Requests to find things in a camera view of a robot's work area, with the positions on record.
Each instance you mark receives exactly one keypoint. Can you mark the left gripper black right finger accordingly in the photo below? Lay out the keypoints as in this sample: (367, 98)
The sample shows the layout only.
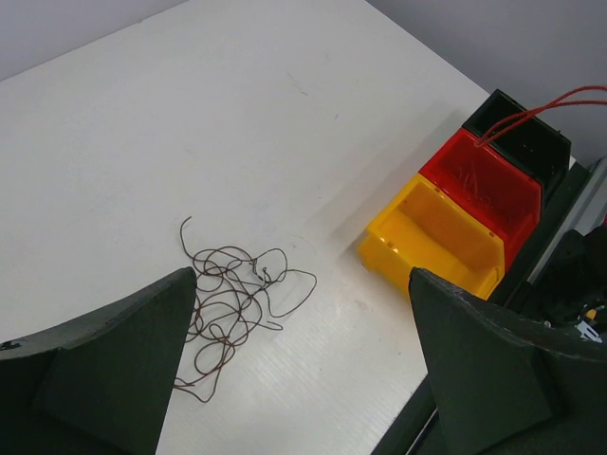
(503, 383)

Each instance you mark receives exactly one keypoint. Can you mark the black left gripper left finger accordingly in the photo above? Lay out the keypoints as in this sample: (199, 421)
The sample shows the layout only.
(99, 383)

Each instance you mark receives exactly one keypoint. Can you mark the yellow plastic bin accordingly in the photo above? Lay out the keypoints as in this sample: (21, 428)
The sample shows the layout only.
(423, 227)

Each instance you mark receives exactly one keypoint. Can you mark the red plastic bin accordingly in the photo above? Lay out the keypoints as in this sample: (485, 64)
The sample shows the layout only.
(489, 188)

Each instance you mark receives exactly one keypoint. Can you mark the black plastic bin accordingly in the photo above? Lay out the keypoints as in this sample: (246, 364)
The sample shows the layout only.
(535, 148)

